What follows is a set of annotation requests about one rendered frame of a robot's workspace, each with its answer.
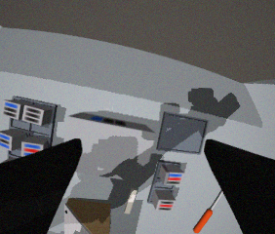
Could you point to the orange screwdriver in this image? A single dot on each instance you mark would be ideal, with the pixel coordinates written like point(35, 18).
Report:
point(206, 216)

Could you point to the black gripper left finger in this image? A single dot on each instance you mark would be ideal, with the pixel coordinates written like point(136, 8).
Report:
point(32, 186)

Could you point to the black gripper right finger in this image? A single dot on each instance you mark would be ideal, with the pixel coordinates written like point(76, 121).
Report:
point(248, 182)

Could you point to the white rectangular bar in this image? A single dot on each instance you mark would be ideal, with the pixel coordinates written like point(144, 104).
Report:
point(130, 201)

